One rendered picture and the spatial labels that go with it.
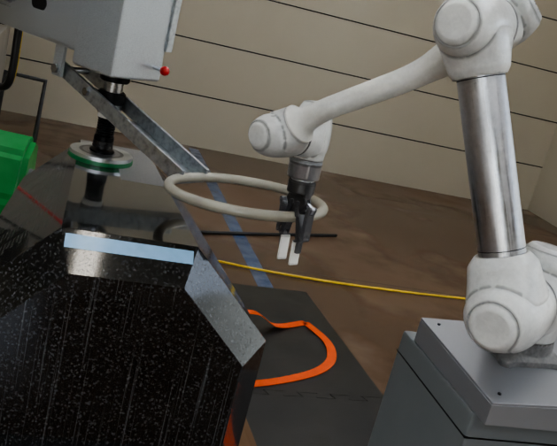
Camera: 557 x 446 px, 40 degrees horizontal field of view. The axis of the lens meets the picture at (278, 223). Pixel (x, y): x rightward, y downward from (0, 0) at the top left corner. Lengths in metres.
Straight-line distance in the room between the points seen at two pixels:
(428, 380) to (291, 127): 0.69
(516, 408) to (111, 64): 1.58
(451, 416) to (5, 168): 2.73
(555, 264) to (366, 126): 6.13
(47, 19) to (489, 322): 1.83
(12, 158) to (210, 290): 2.09
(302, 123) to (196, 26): 5.49
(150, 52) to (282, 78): 4.97
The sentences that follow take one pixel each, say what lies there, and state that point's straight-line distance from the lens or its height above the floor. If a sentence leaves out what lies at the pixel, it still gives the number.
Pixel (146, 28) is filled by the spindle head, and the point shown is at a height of 1.34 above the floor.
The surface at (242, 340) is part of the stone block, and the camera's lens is 2.12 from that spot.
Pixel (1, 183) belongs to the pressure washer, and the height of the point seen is 0.37.
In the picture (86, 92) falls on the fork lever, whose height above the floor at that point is 1.08.
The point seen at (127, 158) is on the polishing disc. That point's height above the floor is 0.89.
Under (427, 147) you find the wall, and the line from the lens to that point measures 8.16.
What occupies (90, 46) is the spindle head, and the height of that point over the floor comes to 1.24.
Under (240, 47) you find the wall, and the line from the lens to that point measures 7.40.
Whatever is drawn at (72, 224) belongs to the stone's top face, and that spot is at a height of 0.87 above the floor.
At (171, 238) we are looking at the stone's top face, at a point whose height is 0.87.
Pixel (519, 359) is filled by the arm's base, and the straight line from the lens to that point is 1.88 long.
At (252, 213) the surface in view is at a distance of 2.03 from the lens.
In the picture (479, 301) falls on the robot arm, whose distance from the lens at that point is 1.63.
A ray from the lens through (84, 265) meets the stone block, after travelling 1.96.
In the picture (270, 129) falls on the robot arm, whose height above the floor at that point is 1.23.
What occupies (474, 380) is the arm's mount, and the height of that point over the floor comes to 0.86.
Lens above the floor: 1.53
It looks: 16 degrees down
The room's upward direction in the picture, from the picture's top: 14 degrees clockwise
